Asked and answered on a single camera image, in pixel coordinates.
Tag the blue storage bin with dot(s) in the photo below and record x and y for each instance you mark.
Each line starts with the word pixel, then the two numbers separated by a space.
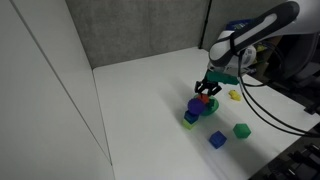
pixel 240 24

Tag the green cube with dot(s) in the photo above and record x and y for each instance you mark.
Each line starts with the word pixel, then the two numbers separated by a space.
pixel 242 130

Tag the blue cube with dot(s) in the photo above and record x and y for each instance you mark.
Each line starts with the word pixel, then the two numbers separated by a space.
pixel 217 139

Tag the orange toy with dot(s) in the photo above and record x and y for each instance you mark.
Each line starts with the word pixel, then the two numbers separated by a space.
pixel 203 98

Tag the lime green block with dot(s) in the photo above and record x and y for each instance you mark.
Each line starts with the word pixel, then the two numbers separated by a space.
pixel 188 125

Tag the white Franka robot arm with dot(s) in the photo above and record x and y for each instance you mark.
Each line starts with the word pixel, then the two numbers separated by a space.
pixel 253 30

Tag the black clamp bracket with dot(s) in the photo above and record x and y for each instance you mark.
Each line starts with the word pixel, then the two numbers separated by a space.
pixel 313 108

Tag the black vertical wall strip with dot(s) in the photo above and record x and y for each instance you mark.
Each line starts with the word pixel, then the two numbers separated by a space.
pixel 204 23

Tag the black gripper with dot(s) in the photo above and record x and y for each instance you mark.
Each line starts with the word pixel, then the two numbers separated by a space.
pixel 207 85

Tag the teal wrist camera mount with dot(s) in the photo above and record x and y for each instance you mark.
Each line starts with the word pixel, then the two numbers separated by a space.
pixel 220 77

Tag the black metal base frame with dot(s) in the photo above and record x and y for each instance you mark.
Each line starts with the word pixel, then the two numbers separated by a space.
pixel 293 160

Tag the purple ball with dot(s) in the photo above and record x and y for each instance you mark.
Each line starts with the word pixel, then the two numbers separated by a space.
pixel 195 106

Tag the yellow duck toy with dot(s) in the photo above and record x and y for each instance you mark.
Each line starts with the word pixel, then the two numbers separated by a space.
pixel 234 95

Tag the wooden toy shelf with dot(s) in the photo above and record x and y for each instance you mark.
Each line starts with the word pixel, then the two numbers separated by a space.
pixel 263 50

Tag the small blue block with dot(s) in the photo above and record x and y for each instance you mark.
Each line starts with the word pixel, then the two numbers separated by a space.
pixel 190 117

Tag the teal blue toy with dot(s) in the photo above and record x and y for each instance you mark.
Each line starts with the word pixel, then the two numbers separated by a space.
pixel 211 104

